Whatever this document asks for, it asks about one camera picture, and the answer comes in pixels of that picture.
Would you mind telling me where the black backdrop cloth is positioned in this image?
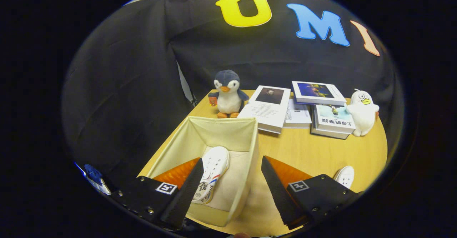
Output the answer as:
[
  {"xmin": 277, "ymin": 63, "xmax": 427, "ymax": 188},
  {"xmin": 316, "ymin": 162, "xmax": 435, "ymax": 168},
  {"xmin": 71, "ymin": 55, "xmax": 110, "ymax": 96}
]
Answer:
[{"xmin": 61, "ymin": 0, "xmax": 406, "ymax": 195}]

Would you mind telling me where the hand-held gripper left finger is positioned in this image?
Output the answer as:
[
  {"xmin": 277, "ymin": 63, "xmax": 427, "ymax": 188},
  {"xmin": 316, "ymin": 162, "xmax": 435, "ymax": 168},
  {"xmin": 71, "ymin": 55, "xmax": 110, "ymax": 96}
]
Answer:
[{"xmin": 109, "ymin": 157, "xmax": 205, "ymax": 231}]

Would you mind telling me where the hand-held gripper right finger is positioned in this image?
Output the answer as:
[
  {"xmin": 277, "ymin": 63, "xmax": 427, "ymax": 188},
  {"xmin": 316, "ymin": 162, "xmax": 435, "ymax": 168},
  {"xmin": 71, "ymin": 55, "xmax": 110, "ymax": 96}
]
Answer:
[{"xmin": 261, "ymin": 155, "xmax": 359, "ymax": 230}]

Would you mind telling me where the blue and white object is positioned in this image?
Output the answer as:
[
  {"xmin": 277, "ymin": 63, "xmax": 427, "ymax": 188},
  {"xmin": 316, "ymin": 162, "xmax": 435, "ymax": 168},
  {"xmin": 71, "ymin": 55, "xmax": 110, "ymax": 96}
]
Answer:
[{"xmin": 84, "ymin": 164, "xmax": 111, "ymax": 195}]

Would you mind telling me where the beige fabric storage box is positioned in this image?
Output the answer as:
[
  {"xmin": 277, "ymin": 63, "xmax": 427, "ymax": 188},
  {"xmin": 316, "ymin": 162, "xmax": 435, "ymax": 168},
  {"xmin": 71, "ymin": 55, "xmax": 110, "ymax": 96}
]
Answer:
[{"xmin": 146, "ymin": 116, "xmax": 260, "ymax": 228}]

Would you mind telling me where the thick book with teal cover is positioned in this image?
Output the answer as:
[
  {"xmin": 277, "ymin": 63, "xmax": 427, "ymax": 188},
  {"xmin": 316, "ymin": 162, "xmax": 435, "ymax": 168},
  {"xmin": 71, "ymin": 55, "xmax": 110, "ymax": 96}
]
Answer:
[{"xmin": 312, "ymin": 104, "xmax": 357, "ymax": 135}]

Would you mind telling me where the book with blue picture cover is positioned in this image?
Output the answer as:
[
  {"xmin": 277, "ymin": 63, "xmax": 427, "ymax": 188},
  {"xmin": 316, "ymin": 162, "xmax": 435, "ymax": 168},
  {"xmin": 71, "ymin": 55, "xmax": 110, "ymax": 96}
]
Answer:
[{"xmin": 292, "ymin": 81, "xmax": 347, "ymax": 107}]

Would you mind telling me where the white book with portrait cover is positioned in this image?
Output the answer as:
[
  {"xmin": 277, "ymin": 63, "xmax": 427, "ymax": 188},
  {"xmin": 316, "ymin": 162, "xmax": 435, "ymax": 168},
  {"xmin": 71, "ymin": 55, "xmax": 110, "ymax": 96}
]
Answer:
[{"xmin": 237, "ymin": 85, "xmax": 291, "ymax": 134}]

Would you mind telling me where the grey penguin plush toy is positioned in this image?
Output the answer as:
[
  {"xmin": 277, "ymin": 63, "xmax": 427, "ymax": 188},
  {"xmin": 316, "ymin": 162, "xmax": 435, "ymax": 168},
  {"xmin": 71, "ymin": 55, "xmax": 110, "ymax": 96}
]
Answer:
[{"xmin": 208, "ymin": 70, "xmax": 249, "ymax": 119}]

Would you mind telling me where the thin white text-cover book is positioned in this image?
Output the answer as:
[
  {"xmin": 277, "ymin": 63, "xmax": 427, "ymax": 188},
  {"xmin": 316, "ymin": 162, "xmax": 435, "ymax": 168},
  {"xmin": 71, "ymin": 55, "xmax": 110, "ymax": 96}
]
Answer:
[{"xmin": 284, "ymin": 99, "xmax": 312, "ymax": 128}]

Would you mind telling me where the thick white book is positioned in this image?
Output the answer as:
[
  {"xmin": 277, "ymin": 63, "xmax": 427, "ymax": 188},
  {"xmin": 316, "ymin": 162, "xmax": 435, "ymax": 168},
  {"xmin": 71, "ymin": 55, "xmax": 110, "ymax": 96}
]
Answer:
[{"xmin": 310, "ymin": 125, "xmax": 350, "ymax": 140}]

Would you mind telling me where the white duck plush toy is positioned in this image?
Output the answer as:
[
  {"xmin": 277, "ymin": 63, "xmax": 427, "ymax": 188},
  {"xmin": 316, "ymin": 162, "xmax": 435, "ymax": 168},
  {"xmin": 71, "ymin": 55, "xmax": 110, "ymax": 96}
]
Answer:
[{"xmin": 346, "ymin": 89, "xmax": 380, "ymax": 137}]

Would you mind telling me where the white canvas shoe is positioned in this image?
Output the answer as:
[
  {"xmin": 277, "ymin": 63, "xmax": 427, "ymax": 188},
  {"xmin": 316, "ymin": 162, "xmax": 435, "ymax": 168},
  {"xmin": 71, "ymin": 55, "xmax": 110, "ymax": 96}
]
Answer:
[
  {"xmin": 334, "ymin": 165, "xmax": 355, "ymax": 189},
  {"xmin": 192, "ymin": 146, "xmax": 230, "ymax": 205}
]

